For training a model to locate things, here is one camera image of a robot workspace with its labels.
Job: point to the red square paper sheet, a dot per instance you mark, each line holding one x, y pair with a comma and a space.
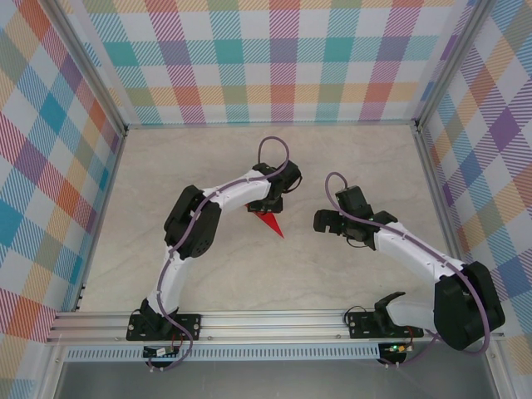
272, 224

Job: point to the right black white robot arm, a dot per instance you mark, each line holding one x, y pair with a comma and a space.
457, 316

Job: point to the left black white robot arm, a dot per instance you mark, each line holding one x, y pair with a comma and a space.
203, 245

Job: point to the circuit board with green light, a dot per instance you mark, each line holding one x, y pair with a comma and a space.
397, 348

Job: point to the grey metal panel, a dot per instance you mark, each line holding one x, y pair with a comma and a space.
270, 382

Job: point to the small black circuit board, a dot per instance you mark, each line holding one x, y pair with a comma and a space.
156, 352

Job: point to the aluminium back rail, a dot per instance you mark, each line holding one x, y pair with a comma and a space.
270, 124

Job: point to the aluminium side rail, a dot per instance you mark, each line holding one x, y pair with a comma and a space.
99, 216
433, 166

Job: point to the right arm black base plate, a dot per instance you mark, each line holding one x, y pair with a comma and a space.
361, 326

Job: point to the aluminium mounting rail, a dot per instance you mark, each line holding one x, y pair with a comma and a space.
270, 326

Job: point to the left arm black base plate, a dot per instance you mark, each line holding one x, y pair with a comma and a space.
189, 326

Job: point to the aluminium frame post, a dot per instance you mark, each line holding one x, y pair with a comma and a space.
451, 62
89, 70

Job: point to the slotted metal bracket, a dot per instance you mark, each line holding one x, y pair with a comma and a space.
81, 297

